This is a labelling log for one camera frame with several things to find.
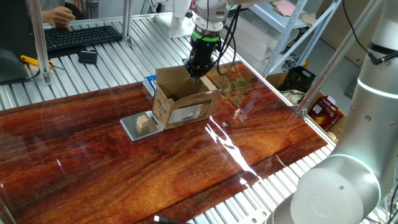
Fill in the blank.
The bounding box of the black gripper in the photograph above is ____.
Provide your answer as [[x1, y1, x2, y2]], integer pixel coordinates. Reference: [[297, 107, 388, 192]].
[[185, 39, 219, 84]]

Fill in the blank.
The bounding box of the brown cardboard box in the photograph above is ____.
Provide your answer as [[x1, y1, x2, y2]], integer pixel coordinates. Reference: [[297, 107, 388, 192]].
[[152, 64, 222, 131]]

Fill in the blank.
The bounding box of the white foam box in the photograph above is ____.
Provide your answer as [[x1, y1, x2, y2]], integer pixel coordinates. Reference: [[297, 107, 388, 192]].
[[223, 12, 299, 65]]

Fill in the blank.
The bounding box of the open cardboard storage box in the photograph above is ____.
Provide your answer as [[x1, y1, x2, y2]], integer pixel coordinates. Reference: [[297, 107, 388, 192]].
[[266, 71, 351, 146]]

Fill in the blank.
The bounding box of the small black box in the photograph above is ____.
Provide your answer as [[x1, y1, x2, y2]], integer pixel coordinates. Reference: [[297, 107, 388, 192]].
[[78, 49, 98, 65]]

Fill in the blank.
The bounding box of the red printed box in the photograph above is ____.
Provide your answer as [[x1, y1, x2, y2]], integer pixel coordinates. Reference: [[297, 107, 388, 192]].
[[307, 95, 345, 132]]

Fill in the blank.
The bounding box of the bare person hand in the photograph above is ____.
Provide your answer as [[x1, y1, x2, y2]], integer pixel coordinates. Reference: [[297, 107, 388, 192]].
[[49, 6, 77, 29]]

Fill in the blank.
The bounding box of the blue tissue pack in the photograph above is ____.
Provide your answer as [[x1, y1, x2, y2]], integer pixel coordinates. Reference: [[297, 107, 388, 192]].
[[142, 74, 157, 98]]

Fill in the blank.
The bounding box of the white stand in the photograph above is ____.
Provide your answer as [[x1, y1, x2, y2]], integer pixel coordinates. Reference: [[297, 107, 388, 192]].
[[152, 0, 196, 39]]

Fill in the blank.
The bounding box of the small wooden cube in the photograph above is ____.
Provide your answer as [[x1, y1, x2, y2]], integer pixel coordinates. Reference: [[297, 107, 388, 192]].
[[136, 114, 151, 130]]

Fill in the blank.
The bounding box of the white metal shelf rack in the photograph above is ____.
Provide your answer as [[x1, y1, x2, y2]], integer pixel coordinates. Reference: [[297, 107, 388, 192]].
[[248, 0, 343, 77]]

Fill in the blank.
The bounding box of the silver digital kitchen scale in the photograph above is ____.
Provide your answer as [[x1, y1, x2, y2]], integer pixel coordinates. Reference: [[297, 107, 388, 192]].
[[119, 110, 165, 142]]

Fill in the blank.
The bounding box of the black plastic crate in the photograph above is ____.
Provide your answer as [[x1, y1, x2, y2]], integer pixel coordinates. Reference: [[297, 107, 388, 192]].
[[277, 65, 317, 94]]

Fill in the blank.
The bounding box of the wood grain table mat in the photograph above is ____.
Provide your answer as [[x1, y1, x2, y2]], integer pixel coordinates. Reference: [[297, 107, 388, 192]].
[[0, 63, 259, 224], [214, 60, 329, 187]]

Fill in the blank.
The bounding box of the pink cloth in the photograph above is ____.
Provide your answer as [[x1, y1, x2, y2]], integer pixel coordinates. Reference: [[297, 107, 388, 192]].
[[273, 0, 296, 17]]

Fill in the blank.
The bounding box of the black keyboard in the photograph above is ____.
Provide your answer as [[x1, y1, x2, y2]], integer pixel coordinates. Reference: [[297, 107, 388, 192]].
[[43, 24, 123, 53]]

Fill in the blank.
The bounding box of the large cardboard carton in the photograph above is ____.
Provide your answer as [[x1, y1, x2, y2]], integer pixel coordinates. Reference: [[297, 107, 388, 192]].
[[317, 0, 388, 68]]

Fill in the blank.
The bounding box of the black monitor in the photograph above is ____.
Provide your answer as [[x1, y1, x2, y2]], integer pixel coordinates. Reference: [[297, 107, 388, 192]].
[[0, 0, 40, 85]]

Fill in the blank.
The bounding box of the green flange ring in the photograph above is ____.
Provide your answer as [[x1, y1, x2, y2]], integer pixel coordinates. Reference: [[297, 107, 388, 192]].
[[191, 27, 221, 43]]

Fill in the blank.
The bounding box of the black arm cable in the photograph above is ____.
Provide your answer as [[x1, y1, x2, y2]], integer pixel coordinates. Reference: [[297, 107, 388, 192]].
[[214, 0, 243, 77]]

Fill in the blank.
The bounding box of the aluminium frame post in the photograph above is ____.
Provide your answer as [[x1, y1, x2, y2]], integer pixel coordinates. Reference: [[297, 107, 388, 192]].
[[27, 0, 54, 86], [122, 0, 135, 47], [294, 0, 386, 118]]

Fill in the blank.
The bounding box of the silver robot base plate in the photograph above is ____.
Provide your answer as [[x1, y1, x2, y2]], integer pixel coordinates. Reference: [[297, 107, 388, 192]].
[[229, 207, 274, 224]]

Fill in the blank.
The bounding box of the yellow handled tool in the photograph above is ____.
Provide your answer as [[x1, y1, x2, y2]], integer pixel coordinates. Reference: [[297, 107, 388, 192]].
[[20, 55, 54, 70]]

